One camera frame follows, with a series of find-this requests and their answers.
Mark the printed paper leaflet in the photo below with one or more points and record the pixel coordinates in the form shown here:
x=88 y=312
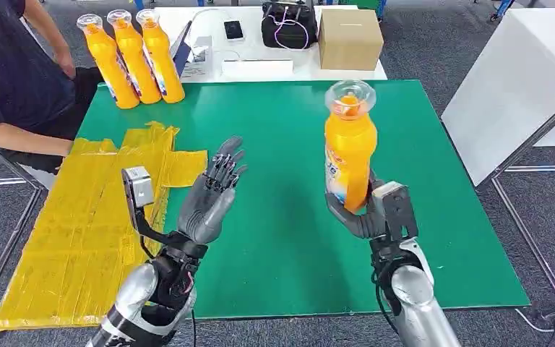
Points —
x=201 y=62

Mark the green table mat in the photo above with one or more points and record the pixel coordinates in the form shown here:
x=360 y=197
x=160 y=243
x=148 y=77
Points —
x=277 y=191

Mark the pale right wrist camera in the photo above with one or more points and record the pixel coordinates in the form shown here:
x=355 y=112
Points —
x=399 y=210

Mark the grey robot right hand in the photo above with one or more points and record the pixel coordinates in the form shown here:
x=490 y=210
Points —
x=371 y=222

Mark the grey metal bench frame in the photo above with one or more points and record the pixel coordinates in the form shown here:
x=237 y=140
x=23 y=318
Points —
x=7 y=249

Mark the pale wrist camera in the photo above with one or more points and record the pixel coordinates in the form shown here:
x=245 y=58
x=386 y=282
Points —
x=138 y=187
x=399 y=210

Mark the flat white box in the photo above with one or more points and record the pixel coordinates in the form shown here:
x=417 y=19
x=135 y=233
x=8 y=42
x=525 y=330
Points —
x=257 y=68

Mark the yellow taped sheet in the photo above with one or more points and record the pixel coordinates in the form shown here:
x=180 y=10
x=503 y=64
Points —
x=81 y=239

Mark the person's left hand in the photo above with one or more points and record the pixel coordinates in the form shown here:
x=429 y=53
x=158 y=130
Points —
x=67 y=64

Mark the orange drink bottle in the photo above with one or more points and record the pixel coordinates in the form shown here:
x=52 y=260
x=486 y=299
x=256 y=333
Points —
x=165 y=62
x=136 y=62
x=349 y=153
x=110 y=67

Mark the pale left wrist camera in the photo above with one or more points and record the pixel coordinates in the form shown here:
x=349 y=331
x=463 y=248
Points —
x=138 y=187

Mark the green crate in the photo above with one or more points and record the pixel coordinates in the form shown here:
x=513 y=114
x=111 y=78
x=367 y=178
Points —
x=368 y=3

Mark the brown cardboard box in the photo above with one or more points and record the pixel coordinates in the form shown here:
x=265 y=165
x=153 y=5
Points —
x=350 y=40

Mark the blue tablet with cover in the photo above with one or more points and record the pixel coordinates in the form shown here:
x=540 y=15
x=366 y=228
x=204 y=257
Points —
x=184 y=52

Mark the person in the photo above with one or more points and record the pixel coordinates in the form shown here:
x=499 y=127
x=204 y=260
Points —
x=14 y=67

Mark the black bag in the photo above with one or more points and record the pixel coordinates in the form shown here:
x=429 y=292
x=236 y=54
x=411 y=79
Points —
x=288 y=28

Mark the grey metal table frame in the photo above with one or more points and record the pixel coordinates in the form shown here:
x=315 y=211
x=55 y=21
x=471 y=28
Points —
x=526 y=238

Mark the black smartphone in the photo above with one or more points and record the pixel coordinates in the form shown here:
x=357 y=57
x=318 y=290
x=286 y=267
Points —
x=233 y=29

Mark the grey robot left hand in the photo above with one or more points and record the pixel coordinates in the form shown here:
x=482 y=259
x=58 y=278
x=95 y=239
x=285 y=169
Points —
x=205 y=210

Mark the white side table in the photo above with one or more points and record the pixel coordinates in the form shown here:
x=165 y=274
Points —
x=512 y=84

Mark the white desk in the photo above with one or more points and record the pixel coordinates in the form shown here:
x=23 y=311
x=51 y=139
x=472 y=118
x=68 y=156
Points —
x=258 y=52

